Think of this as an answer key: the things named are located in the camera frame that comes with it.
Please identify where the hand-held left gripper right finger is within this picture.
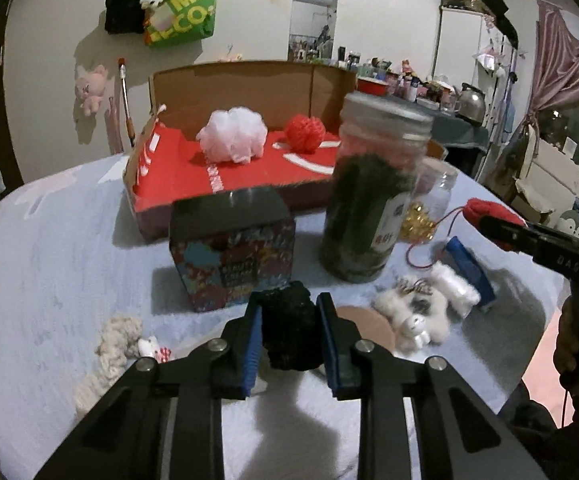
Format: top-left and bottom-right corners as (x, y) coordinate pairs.
(316, 291), (550, 480)

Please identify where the tan round powder puff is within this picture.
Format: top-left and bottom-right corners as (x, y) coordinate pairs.
(336, 306), (397, 353)

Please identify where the tall jar with silver lid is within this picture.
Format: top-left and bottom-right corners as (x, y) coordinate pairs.
(319, 91), (435, 283)

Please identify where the person's right forearm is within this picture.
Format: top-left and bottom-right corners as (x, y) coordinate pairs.
(497, 380), (579, 480)

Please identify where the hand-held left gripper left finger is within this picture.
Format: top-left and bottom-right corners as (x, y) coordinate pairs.
(34, 290), (270, 480)

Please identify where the black fuzzy scrunchie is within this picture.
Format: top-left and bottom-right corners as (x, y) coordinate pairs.
(260, 281), (320, 372)

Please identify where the pale pink plush toy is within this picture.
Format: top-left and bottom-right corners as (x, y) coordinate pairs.
(74, 64), (108, 117)

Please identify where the white fuzzy roll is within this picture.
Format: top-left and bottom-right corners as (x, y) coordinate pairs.
(427, 260), (481, 318)

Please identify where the pink curtain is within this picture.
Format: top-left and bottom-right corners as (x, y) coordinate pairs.
(524, 0), (579, 136)

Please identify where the red mesh bath pouf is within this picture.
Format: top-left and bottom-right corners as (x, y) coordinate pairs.
(284, 114), (327, 153)

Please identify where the cardboard box with red lining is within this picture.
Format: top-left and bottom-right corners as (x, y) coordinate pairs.
(122, 60), (357, 243)

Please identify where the blue fabric roll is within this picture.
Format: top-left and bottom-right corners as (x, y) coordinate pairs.
(442, 236), (497, 308)

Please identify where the metal storage rack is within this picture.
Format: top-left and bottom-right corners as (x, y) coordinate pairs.
(437, 0), (520, 111)

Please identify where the green tote bag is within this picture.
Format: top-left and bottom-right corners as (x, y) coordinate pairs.
(143, 0), (219, 50)

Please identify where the small clear glass jar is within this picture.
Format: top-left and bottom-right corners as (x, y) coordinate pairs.
(399, 157), (459, 245)

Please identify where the long wooden-handled brush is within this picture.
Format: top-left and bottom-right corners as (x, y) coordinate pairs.
(118, 57), (136, 148)

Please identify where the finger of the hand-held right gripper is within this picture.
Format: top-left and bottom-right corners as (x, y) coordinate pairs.
(479, 215), (545, 258)

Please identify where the white fluffy plush with bow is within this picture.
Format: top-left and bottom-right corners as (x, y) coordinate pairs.
(372, 277), (453, 356)

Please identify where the red basin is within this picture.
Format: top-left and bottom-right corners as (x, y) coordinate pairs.
(357, 77), (389, 95)

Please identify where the white mesh bath pouf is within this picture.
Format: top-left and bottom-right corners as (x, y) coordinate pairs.
(196, 106), (269, 166)

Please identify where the patterned tin box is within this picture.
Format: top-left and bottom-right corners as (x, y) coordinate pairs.
(168, 187), (297, 313)

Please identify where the metal kettle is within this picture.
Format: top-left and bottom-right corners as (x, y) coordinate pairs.
(454, 82), (487, 126)

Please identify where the cluster of bottles and jars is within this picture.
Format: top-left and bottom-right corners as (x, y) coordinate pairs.
(337, 45), (457, 111)

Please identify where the dark cloth covered table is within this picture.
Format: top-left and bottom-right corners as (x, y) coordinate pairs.
(409, 100), (490, 181)

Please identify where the red knitted pouch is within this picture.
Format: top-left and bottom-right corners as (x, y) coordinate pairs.
(405, 198), (527, 271)

